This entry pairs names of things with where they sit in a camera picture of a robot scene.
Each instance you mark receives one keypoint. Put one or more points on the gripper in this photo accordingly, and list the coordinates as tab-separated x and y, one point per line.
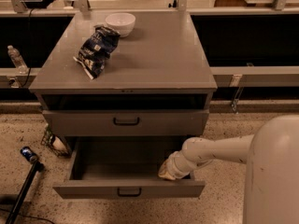
175	166

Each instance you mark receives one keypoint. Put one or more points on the grey drawer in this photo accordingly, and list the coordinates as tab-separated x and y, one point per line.
126	123
124	168

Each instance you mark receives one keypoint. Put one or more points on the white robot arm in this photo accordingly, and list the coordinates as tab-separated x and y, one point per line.
271	156

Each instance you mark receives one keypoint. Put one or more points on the grey top drawer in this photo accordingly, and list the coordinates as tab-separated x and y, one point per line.
126	123

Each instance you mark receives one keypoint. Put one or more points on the grey drawer cabinet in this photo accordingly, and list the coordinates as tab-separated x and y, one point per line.
160	65

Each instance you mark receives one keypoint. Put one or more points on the black tripod pole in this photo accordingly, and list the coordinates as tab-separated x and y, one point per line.
36	167

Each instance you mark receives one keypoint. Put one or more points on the blue soda can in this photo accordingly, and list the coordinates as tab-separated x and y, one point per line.
29	154

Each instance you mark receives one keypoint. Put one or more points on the blue crumpled chip bag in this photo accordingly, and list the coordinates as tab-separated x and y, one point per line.
96	50

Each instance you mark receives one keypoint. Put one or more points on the white bowl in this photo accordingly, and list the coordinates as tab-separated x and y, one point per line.
123	23

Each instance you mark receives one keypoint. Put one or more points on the clear plastic water bottle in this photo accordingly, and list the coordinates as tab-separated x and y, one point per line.
17	60

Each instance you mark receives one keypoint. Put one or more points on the metal rail bracket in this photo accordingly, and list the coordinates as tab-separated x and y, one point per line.
235	83

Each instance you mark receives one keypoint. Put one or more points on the wire basket with white item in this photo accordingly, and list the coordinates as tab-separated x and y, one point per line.
53	143

